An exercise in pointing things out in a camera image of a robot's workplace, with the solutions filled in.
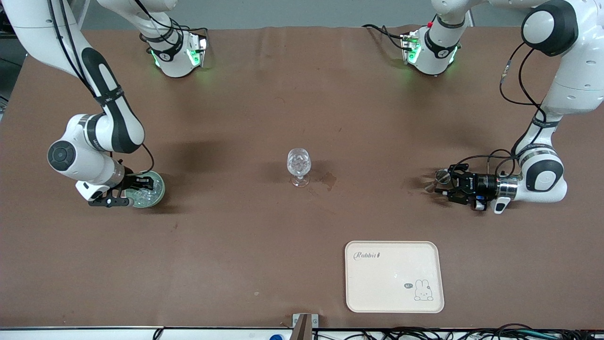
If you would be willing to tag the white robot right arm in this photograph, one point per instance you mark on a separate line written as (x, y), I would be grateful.
(85, 165)

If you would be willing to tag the green ceramic bowl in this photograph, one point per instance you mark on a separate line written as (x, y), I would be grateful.
(161, 192)

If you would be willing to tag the cream rabbit print tray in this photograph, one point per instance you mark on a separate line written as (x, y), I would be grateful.
(391, 278)

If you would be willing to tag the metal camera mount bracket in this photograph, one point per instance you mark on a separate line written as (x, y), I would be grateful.
(304, 328)

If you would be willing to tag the clear wine glass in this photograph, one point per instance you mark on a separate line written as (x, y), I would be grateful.
(298, 163)

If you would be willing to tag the clear ice cubes heap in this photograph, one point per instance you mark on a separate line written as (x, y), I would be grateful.
(148, 196)

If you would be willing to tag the brown paper table cover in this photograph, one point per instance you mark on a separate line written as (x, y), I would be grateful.
(236, 236)

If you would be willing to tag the steel double jigger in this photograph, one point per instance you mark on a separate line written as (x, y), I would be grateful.
(442, 176)

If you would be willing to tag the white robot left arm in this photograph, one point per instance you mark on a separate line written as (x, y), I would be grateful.
(580, 71)

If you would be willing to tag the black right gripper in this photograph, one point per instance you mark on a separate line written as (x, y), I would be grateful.
(133, 181)

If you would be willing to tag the white table front rail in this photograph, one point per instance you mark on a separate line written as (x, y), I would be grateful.
(94, 334)

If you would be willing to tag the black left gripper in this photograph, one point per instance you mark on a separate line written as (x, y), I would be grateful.
(483, 182)

